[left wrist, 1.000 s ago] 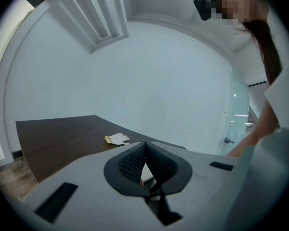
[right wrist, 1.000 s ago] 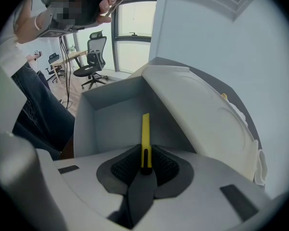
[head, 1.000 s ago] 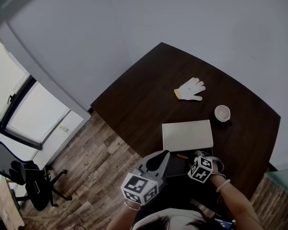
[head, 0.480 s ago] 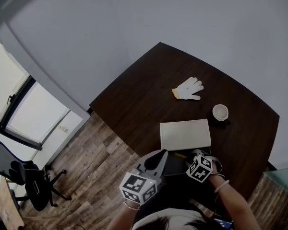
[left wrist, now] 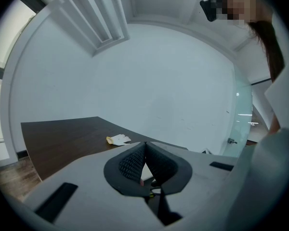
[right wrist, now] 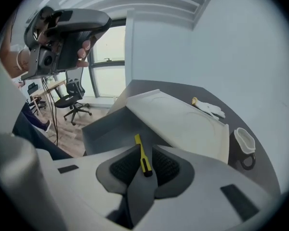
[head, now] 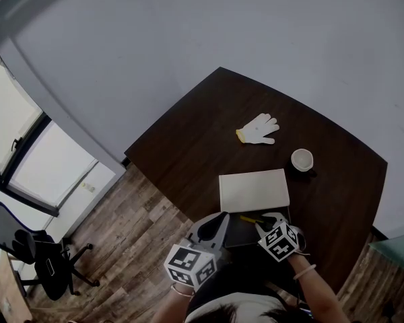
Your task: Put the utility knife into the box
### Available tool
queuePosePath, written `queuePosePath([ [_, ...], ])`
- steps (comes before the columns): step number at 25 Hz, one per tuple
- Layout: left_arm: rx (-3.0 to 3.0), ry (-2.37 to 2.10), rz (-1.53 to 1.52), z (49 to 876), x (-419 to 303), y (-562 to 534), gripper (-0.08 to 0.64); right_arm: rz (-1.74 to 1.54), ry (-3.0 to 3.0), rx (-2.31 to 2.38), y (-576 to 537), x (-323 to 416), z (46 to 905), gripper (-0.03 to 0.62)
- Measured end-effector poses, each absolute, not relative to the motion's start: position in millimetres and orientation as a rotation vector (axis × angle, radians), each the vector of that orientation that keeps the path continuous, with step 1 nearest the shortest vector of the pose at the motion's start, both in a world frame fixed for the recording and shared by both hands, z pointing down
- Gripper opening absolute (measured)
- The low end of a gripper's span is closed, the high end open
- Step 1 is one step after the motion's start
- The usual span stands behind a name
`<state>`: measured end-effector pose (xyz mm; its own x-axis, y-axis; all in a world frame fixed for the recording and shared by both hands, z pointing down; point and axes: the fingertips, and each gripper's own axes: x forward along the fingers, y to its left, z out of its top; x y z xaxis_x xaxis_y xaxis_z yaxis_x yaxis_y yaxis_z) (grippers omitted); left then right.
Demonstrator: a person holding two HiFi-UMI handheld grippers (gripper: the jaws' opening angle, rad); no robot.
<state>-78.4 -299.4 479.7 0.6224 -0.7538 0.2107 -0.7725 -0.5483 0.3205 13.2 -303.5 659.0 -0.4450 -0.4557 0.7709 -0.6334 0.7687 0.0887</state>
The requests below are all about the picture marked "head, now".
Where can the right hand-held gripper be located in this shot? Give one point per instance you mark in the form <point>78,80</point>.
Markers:
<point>279,242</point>

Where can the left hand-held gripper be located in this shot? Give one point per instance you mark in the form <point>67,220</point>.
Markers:
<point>186,264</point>

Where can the yellow plastic stick tool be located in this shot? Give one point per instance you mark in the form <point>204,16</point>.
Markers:
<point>247,218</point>

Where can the grey drawer box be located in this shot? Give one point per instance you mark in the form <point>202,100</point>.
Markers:
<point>254,190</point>

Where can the person's right forearm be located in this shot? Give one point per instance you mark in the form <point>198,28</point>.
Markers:
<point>320,294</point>

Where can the person's left forearm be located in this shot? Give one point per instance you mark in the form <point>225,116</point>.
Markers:
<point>170,310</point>

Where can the person's black trousers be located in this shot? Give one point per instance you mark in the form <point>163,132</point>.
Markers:
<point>245,278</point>

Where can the white and black cup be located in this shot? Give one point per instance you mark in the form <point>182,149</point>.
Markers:
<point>302,159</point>

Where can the person's white shirt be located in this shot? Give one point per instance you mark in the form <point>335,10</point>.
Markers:
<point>252,301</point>

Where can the dark wooden table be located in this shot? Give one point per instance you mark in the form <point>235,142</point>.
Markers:
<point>340,180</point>

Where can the white work glove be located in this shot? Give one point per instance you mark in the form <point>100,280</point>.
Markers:
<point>257,130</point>

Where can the small hanging tag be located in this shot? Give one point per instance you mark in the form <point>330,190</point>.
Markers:
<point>88,187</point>

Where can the teal glass panel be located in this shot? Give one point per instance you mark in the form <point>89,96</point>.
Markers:
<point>399,251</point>

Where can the black phone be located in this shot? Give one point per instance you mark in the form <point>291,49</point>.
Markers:
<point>50,267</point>

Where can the black office chair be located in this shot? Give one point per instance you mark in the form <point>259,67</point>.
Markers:
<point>50,271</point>

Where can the light wooden desk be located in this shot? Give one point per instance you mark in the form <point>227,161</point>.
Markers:
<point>10,291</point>

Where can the black framed window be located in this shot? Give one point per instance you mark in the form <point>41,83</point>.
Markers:
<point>10,113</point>

